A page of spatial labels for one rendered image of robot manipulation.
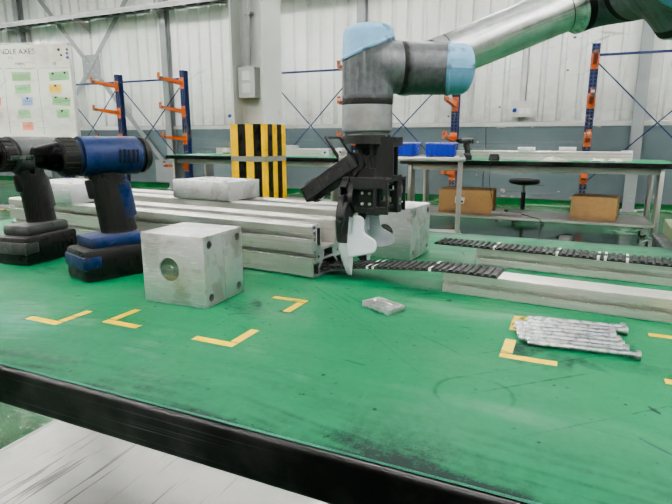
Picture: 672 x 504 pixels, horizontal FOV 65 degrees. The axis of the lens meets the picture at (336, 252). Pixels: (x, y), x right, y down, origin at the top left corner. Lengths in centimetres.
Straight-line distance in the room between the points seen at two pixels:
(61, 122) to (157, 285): 568
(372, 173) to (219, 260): 26
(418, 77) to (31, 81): 593
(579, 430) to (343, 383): 19
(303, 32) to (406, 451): 937
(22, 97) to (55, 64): 51
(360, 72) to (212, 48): 991
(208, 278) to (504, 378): 38
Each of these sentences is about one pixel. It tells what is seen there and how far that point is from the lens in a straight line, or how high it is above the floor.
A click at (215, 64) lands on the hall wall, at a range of 1055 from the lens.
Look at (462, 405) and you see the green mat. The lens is 47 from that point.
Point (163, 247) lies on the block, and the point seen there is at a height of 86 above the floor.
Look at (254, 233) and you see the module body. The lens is 89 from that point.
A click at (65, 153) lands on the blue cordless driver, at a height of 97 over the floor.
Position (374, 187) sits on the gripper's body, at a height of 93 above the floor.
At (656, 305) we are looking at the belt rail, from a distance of 74.
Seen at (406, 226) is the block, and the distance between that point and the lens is 95.
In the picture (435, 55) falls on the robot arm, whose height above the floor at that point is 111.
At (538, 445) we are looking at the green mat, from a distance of 43.
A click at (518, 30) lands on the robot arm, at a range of 100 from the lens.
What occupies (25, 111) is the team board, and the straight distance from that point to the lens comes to 659.
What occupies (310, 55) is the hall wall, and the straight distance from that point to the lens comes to 957.
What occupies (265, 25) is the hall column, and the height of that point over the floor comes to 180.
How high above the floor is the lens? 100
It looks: 12 degrees down
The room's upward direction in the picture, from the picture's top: straight up
